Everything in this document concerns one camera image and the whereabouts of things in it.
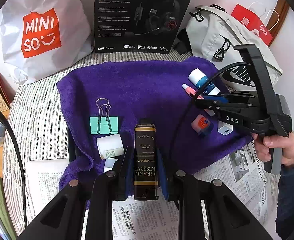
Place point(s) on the newspaper sheets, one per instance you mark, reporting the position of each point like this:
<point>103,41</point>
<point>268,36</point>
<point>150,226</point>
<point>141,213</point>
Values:
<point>241,171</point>

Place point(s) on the pink blue vaseline jar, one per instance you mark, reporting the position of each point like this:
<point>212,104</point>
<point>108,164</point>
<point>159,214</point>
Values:
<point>202,125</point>

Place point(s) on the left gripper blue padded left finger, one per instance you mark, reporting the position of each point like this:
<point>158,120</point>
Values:
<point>126,174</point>

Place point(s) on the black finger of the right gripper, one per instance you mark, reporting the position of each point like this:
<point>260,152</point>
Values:
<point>207,104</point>

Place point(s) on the white Miniso shopping bag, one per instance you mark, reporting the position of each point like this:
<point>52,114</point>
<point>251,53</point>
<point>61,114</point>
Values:
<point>42,37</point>

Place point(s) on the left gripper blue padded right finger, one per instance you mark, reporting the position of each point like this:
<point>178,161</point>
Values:
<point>163,176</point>

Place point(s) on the purple towel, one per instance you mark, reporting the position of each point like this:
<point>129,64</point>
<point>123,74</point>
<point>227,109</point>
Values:
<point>136,90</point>

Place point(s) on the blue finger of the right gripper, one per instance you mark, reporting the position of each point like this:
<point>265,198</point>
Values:
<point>216,98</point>

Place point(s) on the black gold Grand Reserve bottle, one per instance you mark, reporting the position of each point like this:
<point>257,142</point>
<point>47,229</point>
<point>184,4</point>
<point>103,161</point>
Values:
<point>145,179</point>

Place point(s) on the white blue lotion bottle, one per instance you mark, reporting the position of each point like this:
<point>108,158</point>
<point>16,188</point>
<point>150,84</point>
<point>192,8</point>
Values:
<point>198,78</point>

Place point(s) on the white USB charger cube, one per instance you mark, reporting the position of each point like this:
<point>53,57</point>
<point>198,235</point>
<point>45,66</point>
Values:
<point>224,128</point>

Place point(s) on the red paper bag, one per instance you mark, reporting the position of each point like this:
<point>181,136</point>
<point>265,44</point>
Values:
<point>253,22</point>

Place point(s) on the black headset box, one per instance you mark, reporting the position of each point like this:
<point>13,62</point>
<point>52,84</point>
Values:
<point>137,25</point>

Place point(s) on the dark blue sleeve forearm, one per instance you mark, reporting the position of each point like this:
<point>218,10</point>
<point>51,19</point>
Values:
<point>285,209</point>

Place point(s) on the white Nike waist bag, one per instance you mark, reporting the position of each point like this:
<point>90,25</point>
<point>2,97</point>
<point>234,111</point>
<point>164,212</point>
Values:
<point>212,34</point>

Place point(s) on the person's right hand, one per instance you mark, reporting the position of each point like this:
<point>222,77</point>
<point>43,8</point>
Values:
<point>264,145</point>

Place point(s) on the pink highlighter pen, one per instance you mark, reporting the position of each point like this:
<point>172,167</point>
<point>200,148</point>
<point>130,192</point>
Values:
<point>190,91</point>

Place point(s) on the teal binder clip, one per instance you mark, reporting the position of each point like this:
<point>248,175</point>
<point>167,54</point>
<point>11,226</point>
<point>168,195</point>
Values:
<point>103,123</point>

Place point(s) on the white tape roll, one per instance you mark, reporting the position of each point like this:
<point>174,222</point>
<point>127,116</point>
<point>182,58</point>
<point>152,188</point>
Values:
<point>110,146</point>

